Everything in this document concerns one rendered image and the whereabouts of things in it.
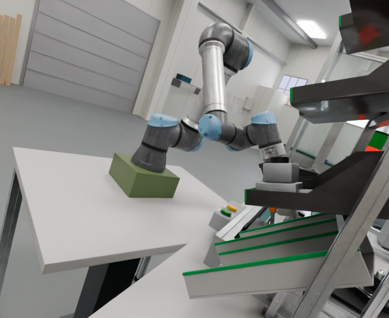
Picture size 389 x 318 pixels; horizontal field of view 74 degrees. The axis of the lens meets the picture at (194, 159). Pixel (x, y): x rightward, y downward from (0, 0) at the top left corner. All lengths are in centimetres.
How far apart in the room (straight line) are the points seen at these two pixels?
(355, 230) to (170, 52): 842
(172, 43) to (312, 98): 832
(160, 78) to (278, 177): 822
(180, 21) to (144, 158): 786
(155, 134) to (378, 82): 83
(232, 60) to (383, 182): 84
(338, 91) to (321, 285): 24
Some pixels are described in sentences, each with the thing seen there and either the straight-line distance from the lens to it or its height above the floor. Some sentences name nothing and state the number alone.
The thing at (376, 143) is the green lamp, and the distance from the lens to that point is 104.
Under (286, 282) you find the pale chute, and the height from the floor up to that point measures 112.
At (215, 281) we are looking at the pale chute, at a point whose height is 105.
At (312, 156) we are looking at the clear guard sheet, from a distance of 219.
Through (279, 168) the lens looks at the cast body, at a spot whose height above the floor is 126.
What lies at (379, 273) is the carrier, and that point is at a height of 104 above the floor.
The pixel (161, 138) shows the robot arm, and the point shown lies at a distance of 107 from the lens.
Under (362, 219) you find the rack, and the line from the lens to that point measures 35.
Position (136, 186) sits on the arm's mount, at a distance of 103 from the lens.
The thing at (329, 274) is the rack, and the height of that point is 118.
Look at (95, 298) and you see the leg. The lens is 142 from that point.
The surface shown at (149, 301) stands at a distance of 66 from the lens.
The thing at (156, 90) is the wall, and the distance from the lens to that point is 858.
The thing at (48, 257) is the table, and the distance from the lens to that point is 71.
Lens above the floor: 131
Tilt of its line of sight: 13 degrees down
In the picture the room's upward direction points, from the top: 21 degrees clockwise
